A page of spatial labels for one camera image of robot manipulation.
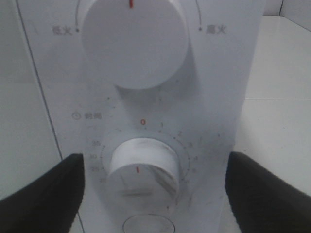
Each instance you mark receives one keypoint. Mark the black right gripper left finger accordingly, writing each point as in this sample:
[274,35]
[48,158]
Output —
[50,203]

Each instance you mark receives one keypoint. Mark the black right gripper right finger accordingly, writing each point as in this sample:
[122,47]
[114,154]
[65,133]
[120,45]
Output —
[261,202]

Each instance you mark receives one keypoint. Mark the white timer knob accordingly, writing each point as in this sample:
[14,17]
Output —
[143,175]

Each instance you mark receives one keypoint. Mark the round door release button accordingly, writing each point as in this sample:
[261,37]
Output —
[148,223]

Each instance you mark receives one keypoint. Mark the white microwave oven body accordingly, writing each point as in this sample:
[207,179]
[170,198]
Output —
[195,112]

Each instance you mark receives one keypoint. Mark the white upper power knob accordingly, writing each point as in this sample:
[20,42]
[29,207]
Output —
[135,44]

